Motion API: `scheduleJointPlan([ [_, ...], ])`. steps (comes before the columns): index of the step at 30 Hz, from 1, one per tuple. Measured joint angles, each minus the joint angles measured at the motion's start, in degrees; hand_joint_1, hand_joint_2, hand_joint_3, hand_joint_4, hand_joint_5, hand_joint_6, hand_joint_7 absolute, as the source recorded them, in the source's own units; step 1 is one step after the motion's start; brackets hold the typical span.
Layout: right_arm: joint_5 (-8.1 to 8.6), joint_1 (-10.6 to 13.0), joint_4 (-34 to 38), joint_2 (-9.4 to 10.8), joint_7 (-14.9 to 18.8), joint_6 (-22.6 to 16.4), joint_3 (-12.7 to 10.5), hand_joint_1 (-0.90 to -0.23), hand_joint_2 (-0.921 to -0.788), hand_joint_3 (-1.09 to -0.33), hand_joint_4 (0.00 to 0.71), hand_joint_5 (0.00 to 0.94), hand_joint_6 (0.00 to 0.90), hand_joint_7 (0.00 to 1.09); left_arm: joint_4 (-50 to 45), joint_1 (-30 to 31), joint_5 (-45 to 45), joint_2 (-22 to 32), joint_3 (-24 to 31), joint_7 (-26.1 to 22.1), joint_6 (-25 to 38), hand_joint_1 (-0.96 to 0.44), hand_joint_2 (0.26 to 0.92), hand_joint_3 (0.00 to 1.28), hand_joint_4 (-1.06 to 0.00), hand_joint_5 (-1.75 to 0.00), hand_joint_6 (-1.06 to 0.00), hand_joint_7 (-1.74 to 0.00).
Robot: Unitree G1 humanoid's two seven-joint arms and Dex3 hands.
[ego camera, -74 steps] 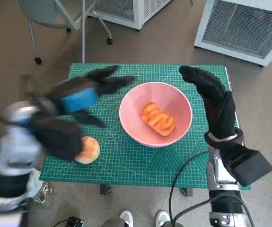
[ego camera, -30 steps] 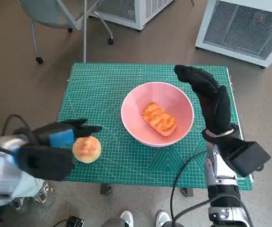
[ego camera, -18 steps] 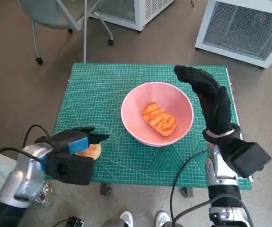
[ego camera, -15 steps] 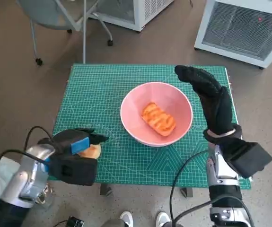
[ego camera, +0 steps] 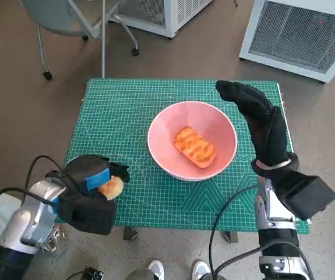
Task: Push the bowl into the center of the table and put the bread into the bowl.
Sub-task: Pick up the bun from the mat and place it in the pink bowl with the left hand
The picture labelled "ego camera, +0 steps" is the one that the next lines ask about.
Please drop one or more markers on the round toy bread bun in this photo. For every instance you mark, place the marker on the round toy bread bun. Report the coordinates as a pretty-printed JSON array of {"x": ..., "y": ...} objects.
[{"x": 113, "y": 189}]

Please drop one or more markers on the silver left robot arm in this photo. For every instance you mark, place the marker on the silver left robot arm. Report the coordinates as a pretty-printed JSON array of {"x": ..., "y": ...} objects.
[{"x": 24, "y": 221}]

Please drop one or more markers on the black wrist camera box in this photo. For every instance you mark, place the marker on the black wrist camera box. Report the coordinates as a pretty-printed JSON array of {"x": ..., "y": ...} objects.
[
  {"x": 88, "y": 216},
  {"x": 307, "y": 192}
]

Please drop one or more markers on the white mesh cabinet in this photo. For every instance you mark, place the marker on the white mesh cabinet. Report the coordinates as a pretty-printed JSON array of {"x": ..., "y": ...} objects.
[{"x": 173, "y": 17}]

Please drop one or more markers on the white vented cabinet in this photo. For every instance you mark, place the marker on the white vented cabinet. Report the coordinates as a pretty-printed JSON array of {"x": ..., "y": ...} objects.
[{"x": 301, "y": 35}]

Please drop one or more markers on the pink bowl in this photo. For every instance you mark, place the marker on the pink bowl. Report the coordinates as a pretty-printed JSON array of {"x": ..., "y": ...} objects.
[{"x": 167, "y": 131}]

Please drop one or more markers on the black electronic device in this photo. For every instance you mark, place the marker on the black electronic device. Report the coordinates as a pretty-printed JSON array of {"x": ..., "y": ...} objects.
[{"x": 93, "y": 273}]

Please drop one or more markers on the green cutting mat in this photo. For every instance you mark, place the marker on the green cutting mat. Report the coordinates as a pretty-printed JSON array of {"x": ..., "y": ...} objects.
[{"x": 155, "y": 198}]

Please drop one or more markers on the person's grey sandal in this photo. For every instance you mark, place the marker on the person's grey sandal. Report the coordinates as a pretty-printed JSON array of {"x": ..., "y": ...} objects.
[{"x": 53, "y": 237}]

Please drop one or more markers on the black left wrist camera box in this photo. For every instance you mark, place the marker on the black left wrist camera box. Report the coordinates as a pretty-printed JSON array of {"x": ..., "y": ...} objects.
[{"x": 88, "y": 216}]

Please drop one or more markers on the orange striped toy bread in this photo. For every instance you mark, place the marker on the orange striped toy bread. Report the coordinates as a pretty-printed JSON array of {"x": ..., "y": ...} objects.
[{"x": 194, "y": 147}]

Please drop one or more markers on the grey office chair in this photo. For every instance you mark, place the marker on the grey office chair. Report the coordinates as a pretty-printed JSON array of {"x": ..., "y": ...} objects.
[{"x": 56, "y": 14}]

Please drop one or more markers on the white metal frame stand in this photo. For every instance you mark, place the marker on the white metal frame stand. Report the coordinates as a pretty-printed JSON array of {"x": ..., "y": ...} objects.
[{"x": 104, "y": 52}]

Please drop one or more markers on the grey knee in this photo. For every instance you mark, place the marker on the grey knee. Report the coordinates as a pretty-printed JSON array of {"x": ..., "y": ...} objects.
[{"x": 138, "y": 275}]

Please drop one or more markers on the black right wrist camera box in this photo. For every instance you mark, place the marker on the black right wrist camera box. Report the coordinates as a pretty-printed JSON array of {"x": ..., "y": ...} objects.
[{"x": 307, "y": 192}]

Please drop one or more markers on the white shoe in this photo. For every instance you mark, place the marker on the white shoe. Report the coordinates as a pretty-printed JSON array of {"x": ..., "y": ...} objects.
[
  {"x": 200, "y": 268},
  {"x": 156, "y": 268}
]

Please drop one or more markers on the black left hand blue tape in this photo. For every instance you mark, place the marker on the black left hand blue tape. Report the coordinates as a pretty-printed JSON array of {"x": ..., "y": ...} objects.
[{"x": 82, "y": 169}]

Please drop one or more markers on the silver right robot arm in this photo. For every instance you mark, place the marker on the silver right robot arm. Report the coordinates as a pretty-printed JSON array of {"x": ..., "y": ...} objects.
[{"x": 275, "y": 233}]

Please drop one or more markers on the black gloved right hand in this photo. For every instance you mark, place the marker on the black gloved right hand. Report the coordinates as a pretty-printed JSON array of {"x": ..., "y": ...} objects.
[{"x": 269, "y": 137}]

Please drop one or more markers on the black table bracket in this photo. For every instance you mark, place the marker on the black table bracket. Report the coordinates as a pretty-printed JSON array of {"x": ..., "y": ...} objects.
[
  {"x": 232, "y": 237},
  {"x": 130, "y": 234}
]

